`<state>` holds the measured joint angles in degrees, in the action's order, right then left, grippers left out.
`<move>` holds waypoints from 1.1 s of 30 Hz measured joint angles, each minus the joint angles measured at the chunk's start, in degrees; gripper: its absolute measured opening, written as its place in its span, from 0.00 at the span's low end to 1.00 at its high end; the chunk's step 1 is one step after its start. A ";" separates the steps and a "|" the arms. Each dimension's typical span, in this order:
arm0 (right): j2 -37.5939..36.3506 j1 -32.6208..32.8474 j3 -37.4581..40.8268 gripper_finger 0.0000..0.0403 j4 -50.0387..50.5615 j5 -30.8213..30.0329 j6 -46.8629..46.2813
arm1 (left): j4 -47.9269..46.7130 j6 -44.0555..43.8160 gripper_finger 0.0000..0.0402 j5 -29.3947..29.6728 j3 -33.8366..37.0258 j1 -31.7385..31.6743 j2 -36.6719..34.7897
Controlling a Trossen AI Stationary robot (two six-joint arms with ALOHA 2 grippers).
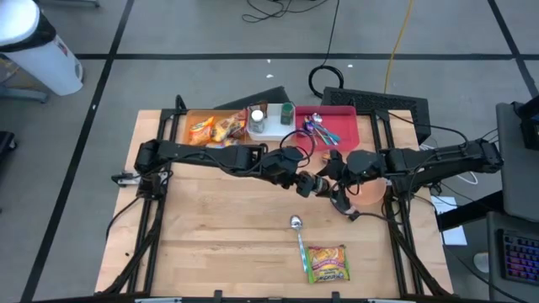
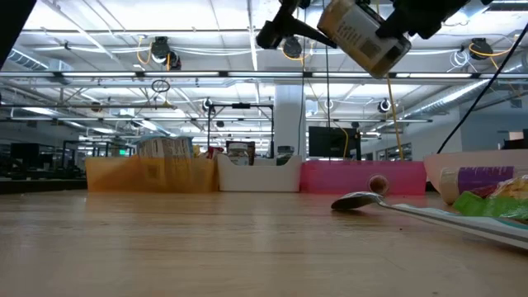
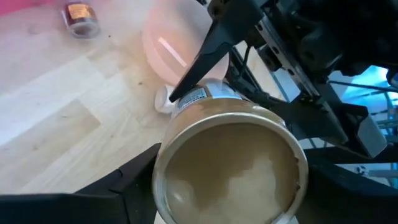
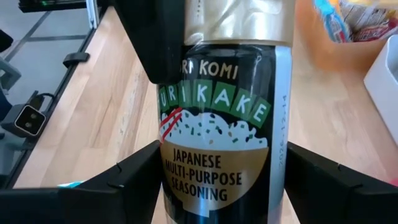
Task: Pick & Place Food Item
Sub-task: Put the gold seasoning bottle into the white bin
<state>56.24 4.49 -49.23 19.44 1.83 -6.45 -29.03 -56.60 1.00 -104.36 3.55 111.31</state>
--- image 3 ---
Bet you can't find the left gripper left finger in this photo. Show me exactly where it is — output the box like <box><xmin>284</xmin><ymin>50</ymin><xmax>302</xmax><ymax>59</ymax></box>
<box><xmin>76</xmin><ymin>142</ymin><xmax>162</xmax><ymax>224</ymax></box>

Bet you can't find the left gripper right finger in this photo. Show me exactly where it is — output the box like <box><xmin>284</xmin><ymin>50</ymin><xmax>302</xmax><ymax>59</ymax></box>
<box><xmin>295</xmin><ymin>155</ymin><xmax>398</xmax><ymax>224</ymax></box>

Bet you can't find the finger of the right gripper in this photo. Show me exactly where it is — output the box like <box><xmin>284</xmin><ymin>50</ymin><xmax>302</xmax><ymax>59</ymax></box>
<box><xmin>273</xmin><ymin>101</ymin><xmax>388</xmax><ymax>158</ymax></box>
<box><xmin>169</xmin><ymin>0</ymin><xmax>266</xmax><ymax>103</ymax></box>

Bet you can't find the black-lid spice jar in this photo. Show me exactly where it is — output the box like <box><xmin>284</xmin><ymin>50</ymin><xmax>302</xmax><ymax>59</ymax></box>
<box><xmin>151</xmin><ymin>77</ymin><xmax>310</xmax><ymax>224</ymax></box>

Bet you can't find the small orange-label spice jar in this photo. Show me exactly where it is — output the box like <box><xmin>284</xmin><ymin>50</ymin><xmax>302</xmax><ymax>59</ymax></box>
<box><xmin>61</xmin><ymin>1</ymin><xmax>101</xmax><ymax>40</ymax></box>

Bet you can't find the translucent peach bowl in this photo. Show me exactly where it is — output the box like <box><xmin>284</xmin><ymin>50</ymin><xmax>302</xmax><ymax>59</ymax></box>
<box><xmin>141</xmin><ymin>0</ymin><xmax>231</xmax><ymax>87</ymax></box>

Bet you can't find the red plastic tray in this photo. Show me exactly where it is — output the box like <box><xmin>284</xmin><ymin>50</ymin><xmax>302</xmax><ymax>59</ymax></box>
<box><xmin>0</xmin><ymin>0</ymin><xmax>60</xmax><ymax>16</ymax></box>

